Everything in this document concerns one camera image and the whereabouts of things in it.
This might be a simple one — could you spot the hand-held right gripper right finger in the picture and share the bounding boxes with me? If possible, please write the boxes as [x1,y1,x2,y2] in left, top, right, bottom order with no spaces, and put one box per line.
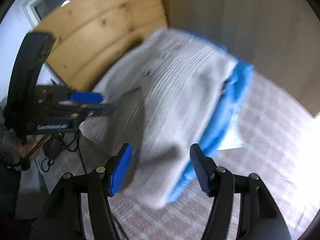
[189,143,292,240]

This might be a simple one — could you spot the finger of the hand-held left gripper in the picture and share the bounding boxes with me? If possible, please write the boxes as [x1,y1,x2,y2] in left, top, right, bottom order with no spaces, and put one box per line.
[82,102,117,117]
[57,92,103,104]

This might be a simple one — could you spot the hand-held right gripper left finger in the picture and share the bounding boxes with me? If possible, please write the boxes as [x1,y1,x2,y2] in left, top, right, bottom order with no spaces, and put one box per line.
[30,143,133,240]

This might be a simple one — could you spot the cream knit sweater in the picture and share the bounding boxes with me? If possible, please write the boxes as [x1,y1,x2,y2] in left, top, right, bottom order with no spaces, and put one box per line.
[80,29,238,210]

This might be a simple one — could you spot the person's left hand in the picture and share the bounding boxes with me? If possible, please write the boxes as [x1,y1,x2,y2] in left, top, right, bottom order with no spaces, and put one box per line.
[19,134,52,159]

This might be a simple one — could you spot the blue plastic cloth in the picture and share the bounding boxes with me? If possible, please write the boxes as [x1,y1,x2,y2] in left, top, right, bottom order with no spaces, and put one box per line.
[165,32,254,204]

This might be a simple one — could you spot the white cloth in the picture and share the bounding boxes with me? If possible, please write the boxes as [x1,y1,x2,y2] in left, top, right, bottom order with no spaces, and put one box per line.
[220,120,247,152]

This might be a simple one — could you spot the plaid mat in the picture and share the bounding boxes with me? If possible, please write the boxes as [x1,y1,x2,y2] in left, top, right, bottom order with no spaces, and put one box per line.
[80,70,315,240]

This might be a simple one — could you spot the pine wood panel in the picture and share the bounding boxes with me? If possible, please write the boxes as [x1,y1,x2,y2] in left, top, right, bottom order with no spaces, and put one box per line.
[37,0,169,93]

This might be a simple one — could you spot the light wooden board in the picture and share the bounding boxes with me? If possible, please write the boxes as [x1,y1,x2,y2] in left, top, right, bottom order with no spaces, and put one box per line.
[157,0,319,118]

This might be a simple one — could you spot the black cables with charger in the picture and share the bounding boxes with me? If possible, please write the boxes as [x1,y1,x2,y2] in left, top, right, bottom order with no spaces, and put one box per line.
[40,127,88,175]

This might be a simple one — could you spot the white window frame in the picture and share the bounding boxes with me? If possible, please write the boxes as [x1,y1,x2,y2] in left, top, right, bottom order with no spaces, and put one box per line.
[22,0,44,28]

